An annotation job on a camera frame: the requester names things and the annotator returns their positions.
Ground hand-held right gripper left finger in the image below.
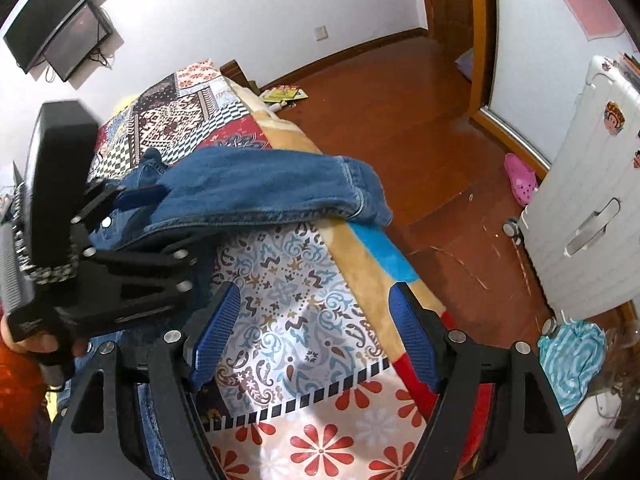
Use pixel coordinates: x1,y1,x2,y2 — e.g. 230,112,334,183
47,281,243,480

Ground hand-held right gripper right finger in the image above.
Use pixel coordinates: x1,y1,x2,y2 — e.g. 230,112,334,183
387,281,576,480

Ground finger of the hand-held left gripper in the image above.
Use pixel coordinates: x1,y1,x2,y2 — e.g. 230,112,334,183
70,177,168,242
55,230,217,334

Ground blue denim jeans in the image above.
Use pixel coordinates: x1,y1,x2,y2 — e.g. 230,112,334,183
55,147,394,480

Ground person's left hand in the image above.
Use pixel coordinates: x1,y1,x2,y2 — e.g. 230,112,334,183
0,312,91,366

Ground patchwork printed bedsheet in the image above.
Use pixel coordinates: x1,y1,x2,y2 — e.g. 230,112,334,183
87,60,481,480

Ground tan plush blanket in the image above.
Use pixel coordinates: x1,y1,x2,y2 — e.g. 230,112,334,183
227,77,498,466

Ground teal striped cloth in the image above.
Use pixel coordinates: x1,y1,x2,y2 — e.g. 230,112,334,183
537,321,609,417

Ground yellow-green booklet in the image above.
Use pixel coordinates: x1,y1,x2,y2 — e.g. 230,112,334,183
261,85,309,106

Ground pink clog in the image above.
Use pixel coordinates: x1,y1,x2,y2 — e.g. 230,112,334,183
503,152,540,207

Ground white plastic object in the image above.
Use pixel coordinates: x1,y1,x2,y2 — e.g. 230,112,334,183
569,389,627,461

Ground white suitcase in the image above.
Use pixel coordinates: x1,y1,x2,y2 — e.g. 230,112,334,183
502,54,640,336

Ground purple mat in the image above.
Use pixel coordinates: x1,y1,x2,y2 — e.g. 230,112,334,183
454,47,477,82

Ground white wardrobe sliding door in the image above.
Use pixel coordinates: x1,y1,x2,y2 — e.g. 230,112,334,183
489,0,640,163

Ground small black wall monitor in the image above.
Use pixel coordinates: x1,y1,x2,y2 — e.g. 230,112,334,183
45,2,115,82

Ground wooden bed frame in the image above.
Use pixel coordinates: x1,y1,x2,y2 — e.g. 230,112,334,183
219,59,262,97

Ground black wall television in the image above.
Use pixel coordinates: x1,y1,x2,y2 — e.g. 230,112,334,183
2,0,112,73

